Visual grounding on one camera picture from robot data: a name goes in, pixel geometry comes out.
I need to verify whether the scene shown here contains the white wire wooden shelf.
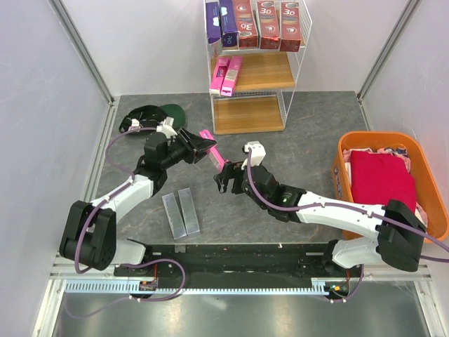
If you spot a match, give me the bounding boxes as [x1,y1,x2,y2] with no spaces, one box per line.
[206,1,312,135]

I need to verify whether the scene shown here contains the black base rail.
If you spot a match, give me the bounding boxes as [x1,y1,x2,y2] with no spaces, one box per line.
[114,244,361,289]

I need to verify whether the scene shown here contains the red cloth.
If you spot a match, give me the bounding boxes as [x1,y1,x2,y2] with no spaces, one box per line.
[350,151,417,211]

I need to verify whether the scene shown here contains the purple toothpaste box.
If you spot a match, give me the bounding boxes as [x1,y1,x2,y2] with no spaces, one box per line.
[205,1,222,45]

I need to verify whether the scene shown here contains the silver R&O toothpaste box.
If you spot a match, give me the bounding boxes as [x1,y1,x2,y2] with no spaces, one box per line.
[219,0,238,48]

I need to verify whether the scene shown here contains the silver toothpaste box right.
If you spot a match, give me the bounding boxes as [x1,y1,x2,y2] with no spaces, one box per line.
[178,188,201,236]

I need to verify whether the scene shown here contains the green black baseball cap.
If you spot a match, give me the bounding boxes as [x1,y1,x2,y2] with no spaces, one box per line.
[119,104,187,133]

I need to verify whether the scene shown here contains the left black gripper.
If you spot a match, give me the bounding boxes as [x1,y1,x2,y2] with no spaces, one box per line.
[161,127,216,170]

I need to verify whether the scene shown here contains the orange plastic basket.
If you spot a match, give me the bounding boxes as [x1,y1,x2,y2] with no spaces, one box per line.
[331,131,448,242]

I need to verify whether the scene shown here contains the pink toothpaste box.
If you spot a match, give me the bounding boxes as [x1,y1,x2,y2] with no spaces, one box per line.
[220,56,243,97]
[199,129,229,173]
[209,57,230,95]

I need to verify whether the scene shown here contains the red 3D toothpaste box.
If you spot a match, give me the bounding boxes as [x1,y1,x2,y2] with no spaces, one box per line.
[279,2,302,53]
[257,1,281,51]

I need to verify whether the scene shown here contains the red toothpaste box silver side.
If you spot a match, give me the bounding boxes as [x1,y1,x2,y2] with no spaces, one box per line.
[232,0,259,49]

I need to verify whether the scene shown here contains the pink white clothes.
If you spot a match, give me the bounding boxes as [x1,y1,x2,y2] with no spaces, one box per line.
[343,147,428,225]

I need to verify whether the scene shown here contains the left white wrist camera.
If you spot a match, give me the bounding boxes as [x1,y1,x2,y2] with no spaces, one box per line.
[156,117,177,138]

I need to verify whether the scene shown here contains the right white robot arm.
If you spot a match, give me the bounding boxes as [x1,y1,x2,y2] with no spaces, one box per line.
[214,162,425,277]

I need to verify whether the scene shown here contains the silver toothpaste box left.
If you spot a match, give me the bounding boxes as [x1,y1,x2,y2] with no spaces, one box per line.
[162,193,187,239]

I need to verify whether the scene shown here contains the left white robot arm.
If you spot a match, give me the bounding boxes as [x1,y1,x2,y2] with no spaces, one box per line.
[59,128,216,274]

